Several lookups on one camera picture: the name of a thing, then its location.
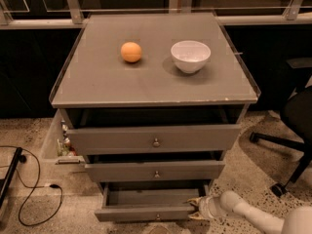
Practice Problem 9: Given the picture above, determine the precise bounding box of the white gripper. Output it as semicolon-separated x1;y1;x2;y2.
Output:
187;197;215;220

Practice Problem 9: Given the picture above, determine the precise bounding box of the grey bottom drawer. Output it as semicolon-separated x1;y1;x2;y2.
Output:
95;180;209;222

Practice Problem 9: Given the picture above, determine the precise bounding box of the grey drawer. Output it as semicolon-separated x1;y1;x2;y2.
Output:
85;151;225;182
95;180;209;222
60;106;241;155

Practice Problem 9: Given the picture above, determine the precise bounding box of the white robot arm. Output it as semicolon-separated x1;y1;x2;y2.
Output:
187;190;312;234

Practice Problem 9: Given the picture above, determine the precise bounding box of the grey middle drawer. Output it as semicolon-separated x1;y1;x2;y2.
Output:
85;151;225;182

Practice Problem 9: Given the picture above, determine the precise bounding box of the grey top drawer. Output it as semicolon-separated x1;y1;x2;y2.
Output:
60;106;241;155

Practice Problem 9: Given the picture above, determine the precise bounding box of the grey drawer cabinet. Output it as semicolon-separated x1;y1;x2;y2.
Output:
49;12;262;193

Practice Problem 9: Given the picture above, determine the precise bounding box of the black office chair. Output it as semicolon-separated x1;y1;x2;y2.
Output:
249;57;312;198

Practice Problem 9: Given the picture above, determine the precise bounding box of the clear plastic storage bin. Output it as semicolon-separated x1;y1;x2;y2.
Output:
40;111;84;165

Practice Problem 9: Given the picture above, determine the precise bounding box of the white bowl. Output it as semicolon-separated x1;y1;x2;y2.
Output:
171;40;211;74

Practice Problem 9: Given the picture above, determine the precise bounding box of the orange ball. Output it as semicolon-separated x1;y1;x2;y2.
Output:
121;42;142;63

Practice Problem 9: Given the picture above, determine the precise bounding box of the black flat device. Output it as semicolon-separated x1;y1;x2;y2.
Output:
0;147;22;208

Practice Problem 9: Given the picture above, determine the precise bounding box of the metal window railing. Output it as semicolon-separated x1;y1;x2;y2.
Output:
0;0;312;29

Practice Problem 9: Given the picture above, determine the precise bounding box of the black cable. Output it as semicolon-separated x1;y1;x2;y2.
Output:
0;145;64;227

